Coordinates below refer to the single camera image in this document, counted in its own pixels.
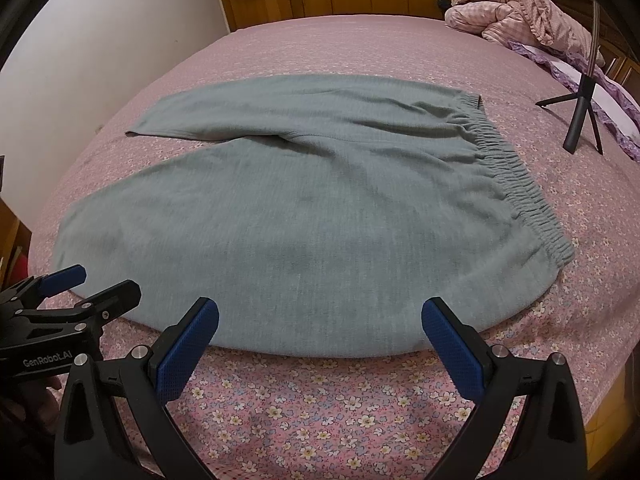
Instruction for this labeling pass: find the purple ruffled pillow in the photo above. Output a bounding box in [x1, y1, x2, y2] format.
[506, 39, 640, 164]

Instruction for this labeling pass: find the pink quilted comforter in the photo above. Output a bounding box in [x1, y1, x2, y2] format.
[445, 0, 592, 58]

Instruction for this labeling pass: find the dark wooden headboard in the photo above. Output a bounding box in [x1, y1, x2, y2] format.
[551, 0, 640, 101]

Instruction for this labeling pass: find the left hand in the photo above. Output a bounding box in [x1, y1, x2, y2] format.
[4, 376, 62, 434]

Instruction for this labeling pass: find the black mini tripod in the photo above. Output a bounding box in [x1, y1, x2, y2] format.
[536, 0, 603, 155]

